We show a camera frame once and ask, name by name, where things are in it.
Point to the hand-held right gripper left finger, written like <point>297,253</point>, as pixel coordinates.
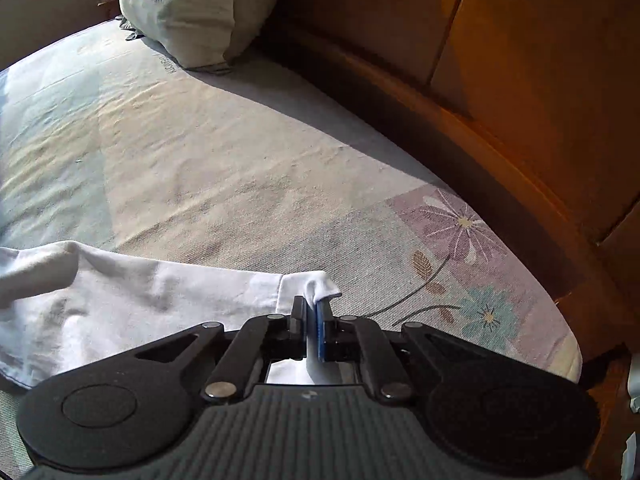
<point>299,325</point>

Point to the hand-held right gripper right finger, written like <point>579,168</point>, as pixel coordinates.
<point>320,345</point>

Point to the white long-sleeved shirt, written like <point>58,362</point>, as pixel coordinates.
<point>125,295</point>

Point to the bed with pastel patterned sheet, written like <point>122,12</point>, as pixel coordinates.
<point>200,160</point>

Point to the wooden headboard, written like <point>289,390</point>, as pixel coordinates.
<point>475,110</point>

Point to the cream printed pillow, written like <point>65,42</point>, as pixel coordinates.
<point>195,10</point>

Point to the grey-blue pillow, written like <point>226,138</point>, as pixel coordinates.
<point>129,27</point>

